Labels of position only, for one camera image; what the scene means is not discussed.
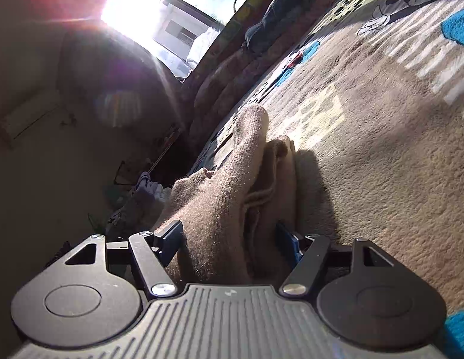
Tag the pink floral pillow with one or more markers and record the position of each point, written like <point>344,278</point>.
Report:
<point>216,82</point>

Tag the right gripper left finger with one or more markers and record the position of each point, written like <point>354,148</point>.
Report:
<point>152,252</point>

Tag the Mickey Mouse bed blanket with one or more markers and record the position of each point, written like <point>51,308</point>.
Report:
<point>375,109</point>

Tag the blue folded quilt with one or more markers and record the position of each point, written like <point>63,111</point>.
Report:
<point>279,16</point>

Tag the pink purple folded mattress pad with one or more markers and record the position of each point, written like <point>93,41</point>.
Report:
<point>203,124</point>

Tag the cluttered side shelf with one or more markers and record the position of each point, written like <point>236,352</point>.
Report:
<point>147,160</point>

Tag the window with frame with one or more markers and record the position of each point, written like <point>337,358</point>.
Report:
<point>177,32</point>

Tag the beige knit sweater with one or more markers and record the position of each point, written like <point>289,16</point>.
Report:
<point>229,215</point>

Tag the purple floral garment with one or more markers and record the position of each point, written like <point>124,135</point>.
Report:
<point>141,210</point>

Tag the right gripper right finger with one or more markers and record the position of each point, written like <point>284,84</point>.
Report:
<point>306,256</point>

